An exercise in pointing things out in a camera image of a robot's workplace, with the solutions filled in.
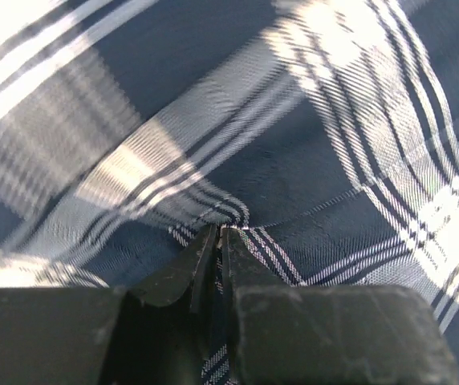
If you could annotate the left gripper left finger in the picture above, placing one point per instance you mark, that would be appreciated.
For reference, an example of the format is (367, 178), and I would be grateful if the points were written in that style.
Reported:
(176, 301)

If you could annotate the navy plaid skirt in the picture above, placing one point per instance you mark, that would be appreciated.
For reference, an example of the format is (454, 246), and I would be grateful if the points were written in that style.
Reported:
(326, 133)

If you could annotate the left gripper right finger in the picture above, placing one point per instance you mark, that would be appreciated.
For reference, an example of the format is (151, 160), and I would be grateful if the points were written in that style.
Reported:
(260, 316)

